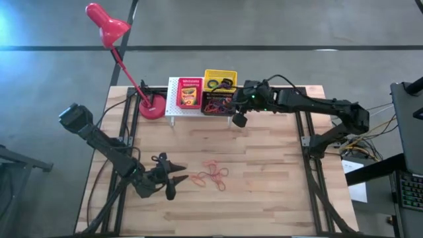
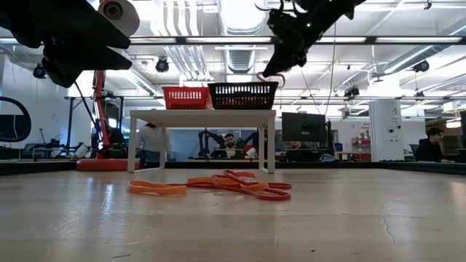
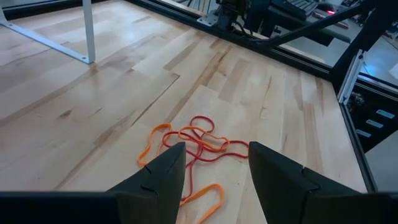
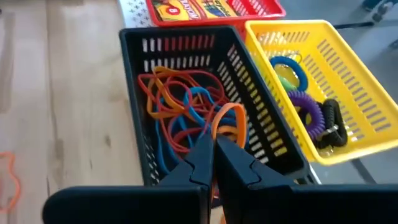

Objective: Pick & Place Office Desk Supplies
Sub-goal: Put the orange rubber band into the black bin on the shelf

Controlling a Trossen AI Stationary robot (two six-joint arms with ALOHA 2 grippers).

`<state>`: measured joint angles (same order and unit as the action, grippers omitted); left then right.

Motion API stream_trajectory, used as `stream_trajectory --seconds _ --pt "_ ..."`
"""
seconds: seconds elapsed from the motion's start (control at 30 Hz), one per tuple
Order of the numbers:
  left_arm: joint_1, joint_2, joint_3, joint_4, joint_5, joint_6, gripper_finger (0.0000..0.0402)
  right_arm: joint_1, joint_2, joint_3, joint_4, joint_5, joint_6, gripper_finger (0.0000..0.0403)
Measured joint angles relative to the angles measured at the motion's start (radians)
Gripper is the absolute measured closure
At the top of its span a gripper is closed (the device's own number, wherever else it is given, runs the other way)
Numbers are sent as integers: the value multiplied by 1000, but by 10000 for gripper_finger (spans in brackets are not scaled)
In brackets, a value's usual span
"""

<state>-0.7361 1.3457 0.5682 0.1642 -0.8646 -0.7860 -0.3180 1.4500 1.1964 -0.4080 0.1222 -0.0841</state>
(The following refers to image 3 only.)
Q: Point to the black aluminium table frame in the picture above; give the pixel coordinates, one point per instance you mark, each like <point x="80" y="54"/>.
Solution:
<point x="311" y="68"/>

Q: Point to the black electronics box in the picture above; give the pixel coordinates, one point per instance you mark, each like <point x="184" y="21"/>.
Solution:
<point x="373" y="130"/>

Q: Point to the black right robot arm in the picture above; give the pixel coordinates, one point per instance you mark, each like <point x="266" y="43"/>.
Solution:
<point x="230" y="15"/>

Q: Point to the white perforated metal shelf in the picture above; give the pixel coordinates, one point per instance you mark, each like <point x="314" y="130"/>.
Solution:
<point x="88" y="31"/>

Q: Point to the black computer mouse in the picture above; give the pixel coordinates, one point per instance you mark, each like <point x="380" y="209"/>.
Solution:
<point x="326" y="9"/>

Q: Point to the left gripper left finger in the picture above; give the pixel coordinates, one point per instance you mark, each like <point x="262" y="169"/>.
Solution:
<point x="155" y="186"/>

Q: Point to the orange rubber band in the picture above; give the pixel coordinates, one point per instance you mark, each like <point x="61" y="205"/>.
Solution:
<point x="222" y="196"/>
<point x="161" y="126"/>
<point x="189" y="127"/>

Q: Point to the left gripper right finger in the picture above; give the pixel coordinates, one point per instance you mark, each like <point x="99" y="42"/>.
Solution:
<point x="286" y="193"/>

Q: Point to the pile of rubber bands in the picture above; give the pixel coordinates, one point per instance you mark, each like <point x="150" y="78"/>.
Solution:
<point x="202" y="117"/>

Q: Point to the black computer keyboard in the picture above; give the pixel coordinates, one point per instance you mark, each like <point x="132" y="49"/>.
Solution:
<point x="295" y="7"/>

